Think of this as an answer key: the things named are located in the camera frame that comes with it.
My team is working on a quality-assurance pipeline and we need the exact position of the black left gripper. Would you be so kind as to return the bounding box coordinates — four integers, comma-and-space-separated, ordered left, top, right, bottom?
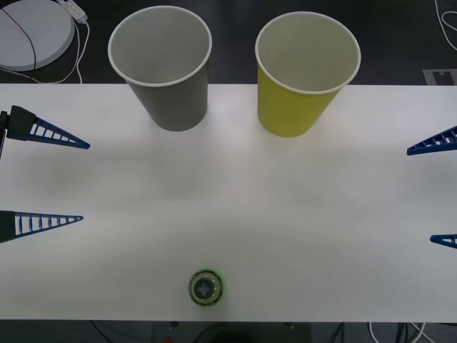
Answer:
0, 105, 91, 244

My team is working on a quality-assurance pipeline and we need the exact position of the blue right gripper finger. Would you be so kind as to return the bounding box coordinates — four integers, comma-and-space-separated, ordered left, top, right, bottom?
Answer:
430, 234, 457, 250
406, 125, 457, 156

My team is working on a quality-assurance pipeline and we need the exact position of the green plastic bottle black cap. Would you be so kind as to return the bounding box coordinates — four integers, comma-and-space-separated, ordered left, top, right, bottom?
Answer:
188, 268, 226, 307

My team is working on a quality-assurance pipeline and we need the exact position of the white round disc base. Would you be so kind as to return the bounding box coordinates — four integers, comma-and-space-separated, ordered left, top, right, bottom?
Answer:
0, 0, 76, 71

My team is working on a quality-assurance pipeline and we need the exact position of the yellow-green plastic bin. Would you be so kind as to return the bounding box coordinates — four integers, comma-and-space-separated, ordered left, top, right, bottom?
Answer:
254, 11, 362, 139

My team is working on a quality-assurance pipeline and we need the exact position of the grey plastic bin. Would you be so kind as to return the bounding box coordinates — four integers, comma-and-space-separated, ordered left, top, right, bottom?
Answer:
107, 5, 213, 132

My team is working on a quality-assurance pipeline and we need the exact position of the white power strip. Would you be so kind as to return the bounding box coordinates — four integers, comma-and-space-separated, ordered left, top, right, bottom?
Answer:
59, 0, 89, 23

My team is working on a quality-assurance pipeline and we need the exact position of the white cable under table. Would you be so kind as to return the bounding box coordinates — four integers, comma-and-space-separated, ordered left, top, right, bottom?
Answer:
368, 321, 431, 343

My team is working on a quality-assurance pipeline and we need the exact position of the white looped cable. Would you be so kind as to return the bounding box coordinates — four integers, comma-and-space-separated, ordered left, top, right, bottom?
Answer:
433, 0, 457, 51

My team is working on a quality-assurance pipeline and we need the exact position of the thin dark cable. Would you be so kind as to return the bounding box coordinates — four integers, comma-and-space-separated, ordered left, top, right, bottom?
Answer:
1, 7, 37, 71

